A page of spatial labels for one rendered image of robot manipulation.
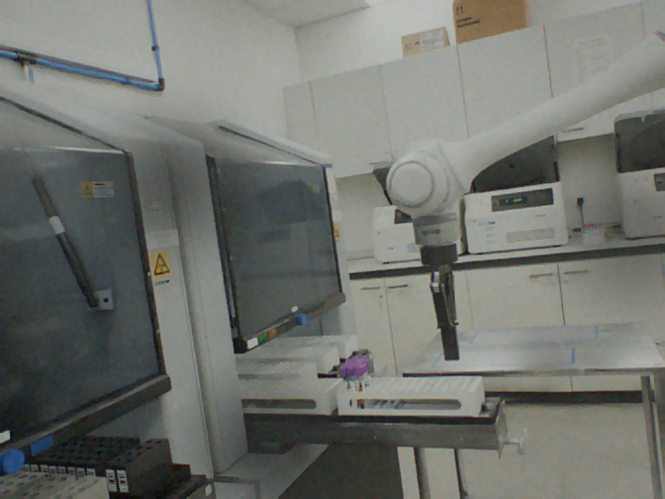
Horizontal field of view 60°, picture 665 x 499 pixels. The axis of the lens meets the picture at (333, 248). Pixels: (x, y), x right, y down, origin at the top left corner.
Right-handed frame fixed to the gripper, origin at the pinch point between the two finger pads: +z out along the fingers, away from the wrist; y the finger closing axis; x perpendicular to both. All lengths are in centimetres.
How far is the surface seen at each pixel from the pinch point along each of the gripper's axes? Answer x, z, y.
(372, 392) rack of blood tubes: -16.4, 8.6, 4.9
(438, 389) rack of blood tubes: -2.8, 8.7, 3.0
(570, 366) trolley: 21.1, 13.0, -25.7
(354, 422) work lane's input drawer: -20.9, 14.6, 6.0
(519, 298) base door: -11, 32, -228
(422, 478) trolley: -18, 41, -25
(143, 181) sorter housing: -46, -40, 29
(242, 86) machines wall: -157, -117, -203
